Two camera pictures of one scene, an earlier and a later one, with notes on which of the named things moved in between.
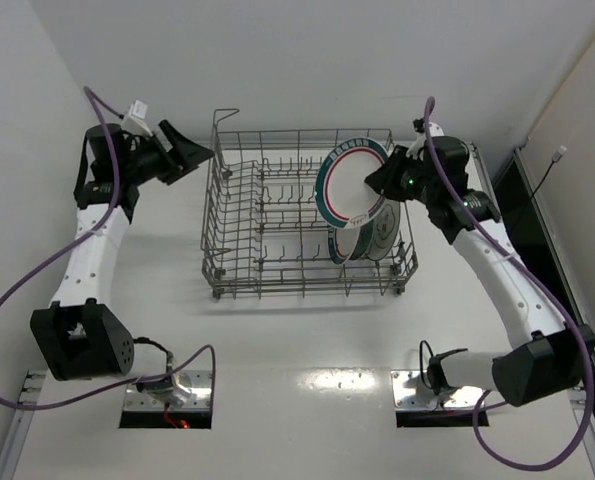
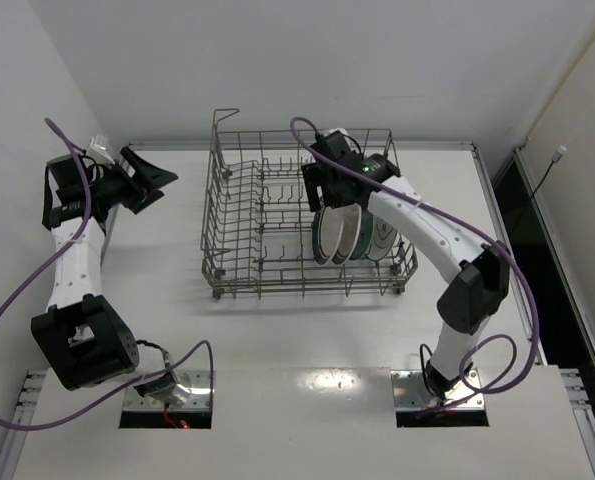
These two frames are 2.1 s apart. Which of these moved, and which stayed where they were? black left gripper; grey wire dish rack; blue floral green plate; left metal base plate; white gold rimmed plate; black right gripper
Moved: black left gripper; black right gripper
Stayed: white gold rimmed plate; grey wire dish rack; blue floral green plate; left metal base plate
